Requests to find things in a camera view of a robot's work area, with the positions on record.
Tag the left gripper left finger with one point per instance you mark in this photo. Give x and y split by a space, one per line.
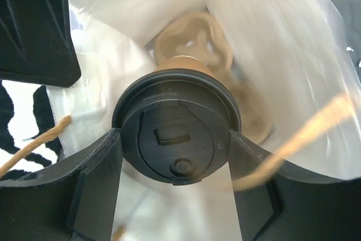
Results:
74 199

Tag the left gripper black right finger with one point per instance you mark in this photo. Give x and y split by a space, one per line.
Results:
284 209

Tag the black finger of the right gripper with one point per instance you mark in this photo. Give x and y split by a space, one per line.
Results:
36 44

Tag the black cup lid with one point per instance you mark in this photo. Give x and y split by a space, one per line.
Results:
175 125

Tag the brown paper coffee cup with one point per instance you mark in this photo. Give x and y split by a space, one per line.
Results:
184 62

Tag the zebra print pillow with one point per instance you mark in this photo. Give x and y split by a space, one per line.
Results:
25 114

